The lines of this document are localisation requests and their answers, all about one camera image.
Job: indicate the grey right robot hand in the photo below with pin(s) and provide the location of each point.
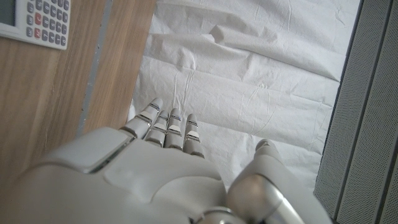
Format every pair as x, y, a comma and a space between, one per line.
140, 180

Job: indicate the white mini calculator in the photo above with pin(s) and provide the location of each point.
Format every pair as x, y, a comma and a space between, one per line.
46, 21

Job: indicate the grey tape strip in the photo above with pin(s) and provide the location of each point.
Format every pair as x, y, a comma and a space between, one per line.
94, 62

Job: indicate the white curtain backdrop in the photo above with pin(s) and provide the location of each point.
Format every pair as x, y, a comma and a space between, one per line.
248, 77

